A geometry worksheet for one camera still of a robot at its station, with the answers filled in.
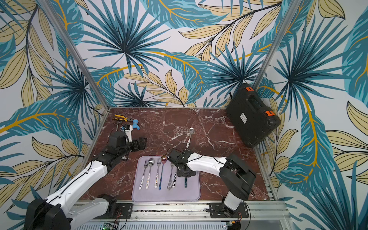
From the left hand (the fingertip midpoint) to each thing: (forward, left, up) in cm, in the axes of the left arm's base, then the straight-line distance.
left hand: (140, 141), depth 82 cm
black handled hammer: (+25, +26, -15) cm, 39 cm away
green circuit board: (-40, +12, -17) cm, 45 cm away
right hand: (-13, -26, -14) cm, 32 cm away
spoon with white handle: (-7, -5, -13) cm, 16 cm away
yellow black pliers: (+28, +20, -14) cm, 37 cm away
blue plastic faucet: (+22, +11, -13) cm, 28 cm away
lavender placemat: (-17, -8, -15) cm, 24 cm away
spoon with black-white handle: (-17, -20, -15) cm, 30 cm away
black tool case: (+15, -66, +4) cm, 68 cm away
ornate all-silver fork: (-19, -18, -15) cm, 30 cm away
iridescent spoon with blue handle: (-4, -13, -13) cm, 19 cm away
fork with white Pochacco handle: (-8, -2, -15) cm, 18 cm away
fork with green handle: (-18, -27, -14) cm, 35 cm away
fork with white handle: (-6, -10, -15) cm, 19 cm away
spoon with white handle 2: (+18, -30, -14) cm, 38 cm away
